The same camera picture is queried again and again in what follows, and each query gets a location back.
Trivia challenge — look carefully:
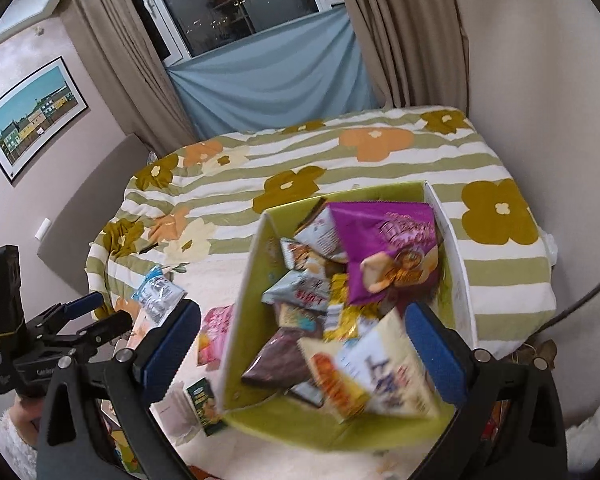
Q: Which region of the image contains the cream Oishi chip bag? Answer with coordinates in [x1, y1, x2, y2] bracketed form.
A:
[298, 309, 439, 420]

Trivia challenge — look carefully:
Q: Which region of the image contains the purple grey snack bag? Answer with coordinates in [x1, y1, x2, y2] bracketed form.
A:
[240, 327, 323, 389]

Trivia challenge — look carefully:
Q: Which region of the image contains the purple chip bag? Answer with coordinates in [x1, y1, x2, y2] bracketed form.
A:
[328, 202, 439, 304]

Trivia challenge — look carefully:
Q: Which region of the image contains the left hand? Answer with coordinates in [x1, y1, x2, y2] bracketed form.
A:
[8, 396, 44, 448]

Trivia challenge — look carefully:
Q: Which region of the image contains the dark green biscuit packet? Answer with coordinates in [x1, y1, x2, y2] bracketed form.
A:
[186, 377, 226, 437]

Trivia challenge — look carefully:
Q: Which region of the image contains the grey headboard cushion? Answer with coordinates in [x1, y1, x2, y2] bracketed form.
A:
[38, 136, 149, 296]

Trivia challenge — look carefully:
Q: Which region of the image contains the pink striped snack bag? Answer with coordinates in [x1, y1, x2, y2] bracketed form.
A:
[197, 304, 234, 366]

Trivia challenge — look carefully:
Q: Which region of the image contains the light blue snack packet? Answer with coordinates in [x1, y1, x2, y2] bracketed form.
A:
[132, 266, 185, 327]

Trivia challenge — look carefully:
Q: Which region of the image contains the green storage box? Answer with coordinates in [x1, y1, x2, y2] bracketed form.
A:
[214, 180, 479, 453]

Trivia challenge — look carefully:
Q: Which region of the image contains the yellow snack packet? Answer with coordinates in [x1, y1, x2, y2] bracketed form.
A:
[323, 274, 381, 341]

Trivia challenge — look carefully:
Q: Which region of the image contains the striped floral blanket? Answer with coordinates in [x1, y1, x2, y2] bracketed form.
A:
[85, 106, 556, 356]

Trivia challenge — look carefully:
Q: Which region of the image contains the framed city picture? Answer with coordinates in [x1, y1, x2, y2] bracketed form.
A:
[0, 56, 88, 183]

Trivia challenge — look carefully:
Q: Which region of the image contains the silver red snack bag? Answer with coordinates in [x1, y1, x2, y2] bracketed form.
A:
[261, 271, 330, 313]

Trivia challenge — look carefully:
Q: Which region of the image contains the beige left curtain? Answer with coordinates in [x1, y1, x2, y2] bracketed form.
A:
[57, 0, 198, 156]

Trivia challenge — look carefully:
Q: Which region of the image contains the beige curtain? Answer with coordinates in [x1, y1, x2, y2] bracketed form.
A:
[343, 0, 469, 113]
[57, 0, 198, 156]

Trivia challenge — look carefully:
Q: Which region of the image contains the blue curtain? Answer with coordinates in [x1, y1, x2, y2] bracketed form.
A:
[168, 6, 379, 139]

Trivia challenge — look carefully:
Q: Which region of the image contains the beige right curtain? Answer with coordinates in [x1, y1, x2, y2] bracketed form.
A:
[343, 0, 469, 113]

